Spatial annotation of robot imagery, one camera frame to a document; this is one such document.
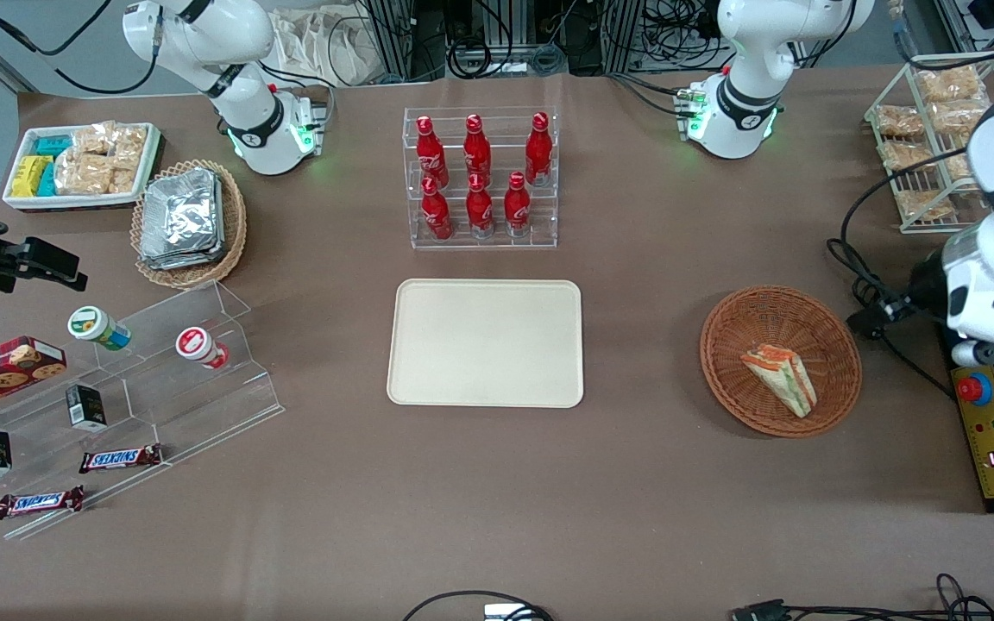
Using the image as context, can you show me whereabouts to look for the triangular sandwich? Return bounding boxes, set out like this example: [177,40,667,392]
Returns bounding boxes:
[739,344,818,419]

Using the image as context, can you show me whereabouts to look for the white rectangular snack tray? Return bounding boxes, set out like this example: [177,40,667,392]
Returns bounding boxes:
[2,122,161,212]

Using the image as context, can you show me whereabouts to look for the light tan wicker basket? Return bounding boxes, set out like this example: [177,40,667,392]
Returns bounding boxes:
[130,159,249,290]

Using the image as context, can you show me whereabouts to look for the brown wicker basket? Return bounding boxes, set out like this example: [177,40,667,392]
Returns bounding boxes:
[700,285,863,438]

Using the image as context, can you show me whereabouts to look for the beige plastic tray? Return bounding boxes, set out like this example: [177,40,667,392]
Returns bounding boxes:
[387,278,585,409]

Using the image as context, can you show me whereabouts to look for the green lid cup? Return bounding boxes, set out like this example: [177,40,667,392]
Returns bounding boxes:
[67,305,132,351]

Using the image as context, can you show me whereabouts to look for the yellow snack pack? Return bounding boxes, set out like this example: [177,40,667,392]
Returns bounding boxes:
[11,155,53,198]

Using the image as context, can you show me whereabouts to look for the yellow emergency stop control box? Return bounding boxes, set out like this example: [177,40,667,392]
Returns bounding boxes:
[951,364,994,501]

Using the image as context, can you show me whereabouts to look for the stack of silver foil packs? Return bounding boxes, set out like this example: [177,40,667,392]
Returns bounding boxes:
[140,167,226,271]

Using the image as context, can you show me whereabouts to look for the red lid cup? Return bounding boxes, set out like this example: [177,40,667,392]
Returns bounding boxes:
[175,326,230,370]

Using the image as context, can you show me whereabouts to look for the clear acrylic stepped shelf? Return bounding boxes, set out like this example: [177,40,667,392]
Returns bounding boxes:
[0,280,285,542]

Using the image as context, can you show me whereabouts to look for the Snickers chocolate bar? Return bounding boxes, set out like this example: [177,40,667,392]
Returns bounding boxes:
[0,486,85,520]
[79,443,163,474]

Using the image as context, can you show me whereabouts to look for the white plastic bags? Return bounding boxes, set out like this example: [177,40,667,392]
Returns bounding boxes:
[271,7,379,87]

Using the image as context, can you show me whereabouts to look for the clear acrylic bottle rack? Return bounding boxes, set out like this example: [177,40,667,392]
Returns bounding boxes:
[403,106,560,251]

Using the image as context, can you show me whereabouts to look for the red cola bottle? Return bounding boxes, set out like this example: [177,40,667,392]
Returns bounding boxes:
[415,115,450,189]
[463,113,492,184]
[504,171,532,238]
[420,177,454,242]
[466,172,494,240]
[525,111,553,187]

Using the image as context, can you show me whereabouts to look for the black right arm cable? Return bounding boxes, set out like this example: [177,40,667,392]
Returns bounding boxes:
[0,0,161,97]

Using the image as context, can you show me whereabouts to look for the black power cord with plug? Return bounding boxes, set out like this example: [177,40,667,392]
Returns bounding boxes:
[827,238,957,401]

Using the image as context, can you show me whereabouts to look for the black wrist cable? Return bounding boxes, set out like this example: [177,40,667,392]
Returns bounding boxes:
[840,147,972,251]

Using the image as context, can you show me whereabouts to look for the white wire rack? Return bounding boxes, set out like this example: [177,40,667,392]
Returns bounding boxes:
[864,52,994,235]

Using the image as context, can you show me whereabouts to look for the black cable with connector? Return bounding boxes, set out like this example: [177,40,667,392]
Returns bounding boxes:
[730,573,994,621]

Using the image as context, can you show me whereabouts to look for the aluminium frame post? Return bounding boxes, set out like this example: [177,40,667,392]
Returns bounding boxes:
[366,0,417,84]

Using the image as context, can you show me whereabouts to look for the tangle of black cables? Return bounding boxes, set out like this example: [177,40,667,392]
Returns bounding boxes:
[444,0,569,80]

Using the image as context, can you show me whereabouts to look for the black looped cable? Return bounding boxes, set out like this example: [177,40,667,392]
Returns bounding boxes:
[401,590,555,621]

